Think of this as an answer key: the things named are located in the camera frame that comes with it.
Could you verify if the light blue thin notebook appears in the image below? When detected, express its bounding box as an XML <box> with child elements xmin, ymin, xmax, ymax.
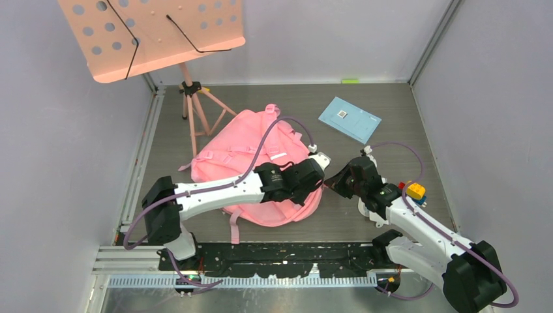
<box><xmin>318</xmin><ymin>97</ymin><xmax>381</xmax><ymax>144</ymax></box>

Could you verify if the pink student backpack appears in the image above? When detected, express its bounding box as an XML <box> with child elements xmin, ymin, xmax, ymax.
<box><xmin>179</xmin><ymin>104</ymin><xmax>323</xmax><ymax>244</ymax></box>

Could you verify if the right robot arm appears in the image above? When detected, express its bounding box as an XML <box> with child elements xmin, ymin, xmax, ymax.
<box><xmin>324</xmin><ymin>156</ymin><xmax>507</xmax><ymax>312</ymax></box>

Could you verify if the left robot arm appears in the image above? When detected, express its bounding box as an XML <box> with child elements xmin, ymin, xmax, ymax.
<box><xmin>143</xmin><ymin>153</ymin><xmax>331</xmax><ymax>270</ymax></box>

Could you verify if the white packaged toothbrush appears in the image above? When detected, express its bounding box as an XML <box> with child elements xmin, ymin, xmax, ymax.
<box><xmin>357</xmin><ymin>199</ymin><xmax>389</xmax><ymax>228</ymax></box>

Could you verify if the colourful toy train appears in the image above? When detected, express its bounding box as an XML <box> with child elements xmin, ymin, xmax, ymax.
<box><xmin>406</xmin><ymin>183</ymin><xmax>427</xmax><ymax>208</ymax></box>

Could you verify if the pink music stand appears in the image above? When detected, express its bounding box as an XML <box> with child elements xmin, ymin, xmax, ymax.
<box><xmin>58</xmin><ymin>0</ymin><xmax>245</xmax><ymax>154</ymax></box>

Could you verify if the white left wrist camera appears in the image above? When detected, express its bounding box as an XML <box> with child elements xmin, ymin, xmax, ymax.
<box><xmin>307</xmin><ymin>144</ymin><xmax>331</xmax><ymax>171</ymax></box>

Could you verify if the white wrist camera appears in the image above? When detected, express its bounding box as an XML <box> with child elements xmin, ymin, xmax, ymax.
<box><xmin>307</xmin><ymin>144</ymin><xmax>331</xmax><ymax>171</ymax></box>
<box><xmin>360</xmin><ymin>145</ymin><xmax>378</xmax><ymax>167</ymax></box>

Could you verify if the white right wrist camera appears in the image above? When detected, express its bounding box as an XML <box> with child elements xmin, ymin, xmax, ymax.
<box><xmin>360</xmin><ymin>145</ymin><xmax>378</xmax><ymax>167</ymax></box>

